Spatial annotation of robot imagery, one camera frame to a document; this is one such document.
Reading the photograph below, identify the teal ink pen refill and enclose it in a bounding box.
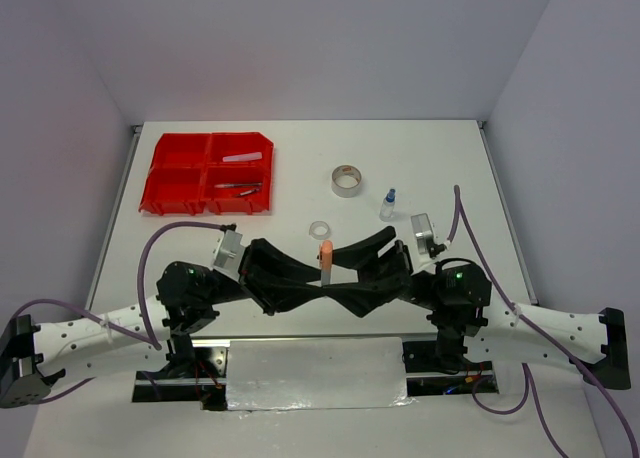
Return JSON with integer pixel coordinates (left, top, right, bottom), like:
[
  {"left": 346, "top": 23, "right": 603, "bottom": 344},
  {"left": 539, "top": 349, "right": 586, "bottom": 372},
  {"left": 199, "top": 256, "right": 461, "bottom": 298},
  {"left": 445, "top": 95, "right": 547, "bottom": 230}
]
[{"left": 213, "top": 182, "right": 262, "bottom": 189}]

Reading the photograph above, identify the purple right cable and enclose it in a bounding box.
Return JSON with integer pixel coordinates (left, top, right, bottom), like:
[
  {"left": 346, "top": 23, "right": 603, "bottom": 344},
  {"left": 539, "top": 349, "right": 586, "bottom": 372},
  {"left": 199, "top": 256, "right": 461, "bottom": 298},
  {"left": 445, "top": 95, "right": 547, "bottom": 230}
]
[{"left": 444, "top": 185, "right": 640, "bottom": 458}]

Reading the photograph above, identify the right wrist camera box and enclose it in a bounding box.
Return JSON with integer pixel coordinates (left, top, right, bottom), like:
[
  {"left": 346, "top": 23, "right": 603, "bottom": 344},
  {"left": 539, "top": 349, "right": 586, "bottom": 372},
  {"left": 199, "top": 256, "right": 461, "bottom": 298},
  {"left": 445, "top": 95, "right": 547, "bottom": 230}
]
[{"left": 410, "top": 213, "right": 451, "bottom": 271}]

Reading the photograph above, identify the small clear tape roll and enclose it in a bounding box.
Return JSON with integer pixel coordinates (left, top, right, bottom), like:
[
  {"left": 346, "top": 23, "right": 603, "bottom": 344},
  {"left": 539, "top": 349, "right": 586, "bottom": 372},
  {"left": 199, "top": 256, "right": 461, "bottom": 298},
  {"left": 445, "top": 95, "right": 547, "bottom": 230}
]
[{"left": 308, "top": 221, "right": 331, "bottom": 240}]

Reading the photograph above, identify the purple cable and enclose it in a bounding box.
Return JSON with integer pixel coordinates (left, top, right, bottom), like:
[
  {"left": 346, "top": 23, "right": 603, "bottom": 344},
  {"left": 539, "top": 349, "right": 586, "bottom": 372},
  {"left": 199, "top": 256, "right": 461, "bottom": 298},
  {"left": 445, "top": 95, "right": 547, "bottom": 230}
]
[
  {"left": 9, "top": 221, "right": 224, "bottom": 404},
  {"left": 444, "top": 185, "right": 640, "bottom": 458}
]

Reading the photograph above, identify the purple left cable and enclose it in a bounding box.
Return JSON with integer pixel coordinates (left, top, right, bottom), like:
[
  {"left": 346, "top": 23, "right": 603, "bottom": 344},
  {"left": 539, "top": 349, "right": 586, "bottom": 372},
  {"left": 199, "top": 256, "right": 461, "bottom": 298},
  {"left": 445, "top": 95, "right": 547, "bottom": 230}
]
[{"left": 9, "top": 221, "right": 224, "bottom": 404}]

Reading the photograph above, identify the orange highlighter cap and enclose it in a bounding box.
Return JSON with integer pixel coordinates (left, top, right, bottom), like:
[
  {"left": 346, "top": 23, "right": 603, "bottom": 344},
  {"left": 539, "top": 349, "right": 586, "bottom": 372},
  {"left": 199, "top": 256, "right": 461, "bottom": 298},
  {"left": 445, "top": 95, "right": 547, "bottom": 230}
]
[{"left": 319, "top": 240, "right": 334, "bottom": 273}]

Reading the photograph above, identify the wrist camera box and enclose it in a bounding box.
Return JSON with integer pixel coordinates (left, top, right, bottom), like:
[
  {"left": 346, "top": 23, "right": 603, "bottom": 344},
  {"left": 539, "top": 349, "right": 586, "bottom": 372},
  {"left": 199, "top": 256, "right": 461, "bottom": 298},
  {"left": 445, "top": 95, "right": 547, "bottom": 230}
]
[
  {"left": 410, "top": 213, "right": 451, "bottom": 271},
  {"left": 211, "top": 227, "right": 245, "bottom": 282}
]

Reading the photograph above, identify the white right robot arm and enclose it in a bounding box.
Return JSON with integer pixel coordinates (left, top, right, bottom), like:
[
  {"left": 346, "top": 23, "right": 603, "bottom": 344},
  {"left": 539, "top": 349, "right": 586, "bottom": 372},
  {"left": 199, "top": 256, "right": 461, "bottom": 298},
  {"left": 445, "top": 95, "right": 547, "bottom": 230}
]
[{"left": 321, "top": 227, "right": 631, "bottom": 390}]

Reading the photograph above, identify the red four-compartment bin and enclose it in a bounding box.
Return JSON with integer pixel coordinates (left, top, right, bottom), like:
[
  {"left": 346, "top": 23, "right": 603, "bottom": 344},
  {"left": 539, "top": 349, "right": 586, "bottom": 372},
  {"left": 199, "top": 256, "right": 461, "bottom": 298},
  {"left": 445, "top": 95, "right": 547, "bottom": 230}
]
[{"left": 139, "top": 132, "right": 274, "bottom": 216}]

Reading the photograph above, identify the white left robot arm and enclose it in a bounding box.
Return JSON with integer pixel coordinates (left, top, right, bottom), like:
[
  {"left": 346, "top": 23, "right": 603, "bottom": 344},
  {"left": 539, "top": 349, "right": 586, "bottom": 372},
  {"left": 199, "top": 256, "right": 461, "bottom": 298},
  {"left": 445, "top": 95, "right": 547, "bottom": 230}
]
[{"left": 1, "top": 262, "right": 246, "bottom": 408}]

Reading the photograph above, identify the orange-tipped clear highlighter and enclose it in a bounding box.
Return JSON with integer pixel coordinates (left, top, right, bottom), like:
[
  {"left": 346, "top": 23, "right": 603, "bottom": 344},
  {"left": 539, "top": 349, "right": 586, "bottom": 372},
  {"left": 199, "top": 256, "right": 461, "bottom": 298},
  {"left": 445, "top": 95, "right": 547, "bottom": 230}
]
[{"left": 320, "top": 270, "right": 331, "bottom": 286}]

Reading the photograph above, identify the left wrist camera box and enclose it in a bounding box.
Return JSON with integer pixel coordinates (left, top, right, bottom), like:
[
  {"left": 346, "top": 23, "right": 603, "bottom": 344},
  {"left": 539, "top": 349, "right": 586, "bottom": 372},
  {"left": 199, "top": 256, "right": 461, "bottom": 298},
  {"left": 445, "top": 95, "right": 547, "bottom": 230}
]
[{"left": 211, "top": 227, "right": 245, "bottom": 282}]

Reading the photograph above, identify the large clear tape roll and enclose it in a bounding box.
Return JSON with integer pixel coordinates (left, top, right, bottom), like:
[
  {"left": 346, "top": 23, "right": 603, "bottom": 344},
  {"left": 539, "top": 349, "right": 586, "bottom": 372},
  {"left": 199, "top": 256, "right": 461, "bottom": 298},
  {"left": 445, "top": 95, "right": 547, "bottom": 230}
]
[{"left": 331, "top": 165, "right": 362, "bottom": 198}]

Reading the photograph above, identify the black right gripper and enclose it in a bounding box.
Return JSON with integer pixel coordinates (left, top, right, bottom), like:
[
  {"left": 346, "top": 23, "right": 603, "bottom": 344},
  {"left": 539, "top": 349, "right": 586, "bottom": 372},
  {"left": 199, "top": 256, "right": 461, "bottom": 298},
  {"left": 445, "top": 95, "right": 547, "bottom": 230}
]
[{"left": 316, "top": 224, "right": 443, "bottom": 317}]

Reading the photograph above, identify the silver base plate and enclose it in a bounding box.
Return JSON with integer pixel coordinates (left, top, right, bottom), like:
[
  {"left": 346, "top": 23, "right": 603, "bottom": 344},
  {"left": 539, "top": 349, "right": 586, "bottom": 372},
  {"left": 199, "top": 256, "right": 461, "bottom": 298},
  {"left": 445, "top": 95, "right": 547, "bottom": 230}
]
[{"left": 132, "top": 337, "right": 498, "bottom": 412}]

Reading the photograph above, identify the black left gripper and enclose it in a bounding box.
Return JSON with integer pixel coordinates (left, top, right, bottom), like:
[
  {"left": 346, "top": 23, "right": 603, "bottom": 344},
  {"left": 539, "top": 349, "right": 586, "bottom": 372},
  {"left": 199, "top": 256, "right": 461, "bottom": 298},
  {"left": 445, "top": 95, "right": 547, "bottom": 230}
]
[{"left": 203, "top": 236, "right": 329, "bottom": 315}]

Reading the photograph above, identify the pink highlighter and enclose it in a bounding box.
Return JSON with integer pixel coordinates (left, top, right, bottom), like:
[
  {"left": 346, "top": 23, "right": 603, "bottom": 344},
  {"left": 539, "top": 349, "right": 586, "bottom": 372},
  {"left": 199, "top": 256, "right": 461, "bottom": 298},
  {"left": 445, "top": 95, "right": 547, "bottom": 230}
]
[{"left": 222, "top": 151, "right": 263, "bottom": 163}]

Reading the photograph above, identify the blue-capped spray bottle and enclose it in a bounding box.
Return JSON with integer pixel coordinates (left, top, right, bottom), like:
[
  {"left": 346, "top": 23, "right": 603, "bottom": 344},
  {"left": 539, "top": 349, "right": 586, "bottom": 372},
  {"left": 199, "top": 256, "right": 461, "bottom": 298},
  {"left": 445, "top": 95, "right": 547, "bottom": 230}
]
[{"left": 379, "top": 188, "right": 396, "bottom": 221}]

